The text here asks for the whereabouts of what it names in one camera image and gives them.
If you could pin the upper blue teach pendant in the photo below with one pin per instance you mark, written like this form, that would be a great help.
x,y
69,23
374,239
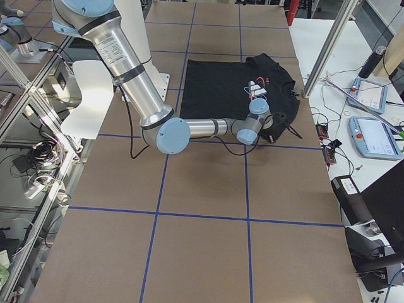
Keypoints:
x,y
371,94

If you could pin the lower blue teach pendant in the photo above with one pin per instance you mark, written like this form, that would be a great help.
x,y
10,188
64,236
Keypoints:
x,y
373,139

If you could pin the aluminium frame post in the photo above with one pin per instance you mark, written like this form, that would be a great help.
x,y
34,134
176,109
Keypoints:
x,y
338,26

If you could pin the blue teach pendant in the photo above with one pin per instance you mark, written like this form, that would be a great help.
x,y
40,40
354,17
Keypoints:
x,y
373,139
371,94

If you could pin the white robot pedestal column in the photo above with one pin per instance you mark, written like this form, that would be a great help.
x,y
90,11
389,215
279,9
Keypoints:
x,y
133,26

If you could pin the white plastic chair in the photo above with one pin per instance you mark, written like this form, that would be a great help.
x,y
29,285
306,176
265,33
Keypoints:
x,y
96,87

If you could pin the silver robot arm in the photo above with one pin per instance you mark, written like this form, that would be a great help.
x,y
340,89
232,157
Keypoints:
x,y
117,31

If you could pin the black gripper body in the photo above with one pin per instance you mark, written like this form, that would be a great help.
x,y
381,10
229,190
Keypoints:
x,y
274,127

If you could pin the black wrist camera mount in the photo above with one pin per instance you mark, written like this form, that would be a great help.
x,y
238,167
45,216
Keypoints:
x,y
273,133

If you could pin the black printed t-shirt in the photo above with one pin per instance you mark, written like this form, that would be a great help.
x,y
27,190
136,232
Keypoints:
x,y
219,89

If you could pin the black computer box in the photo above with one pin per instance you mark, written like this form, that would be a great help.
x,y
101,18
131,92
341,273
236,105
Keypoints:
x,y
352,205

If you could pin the black water bottle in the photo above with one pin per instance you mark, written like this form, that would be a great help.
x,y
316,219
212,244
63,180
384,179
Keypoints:
x,y
372,61

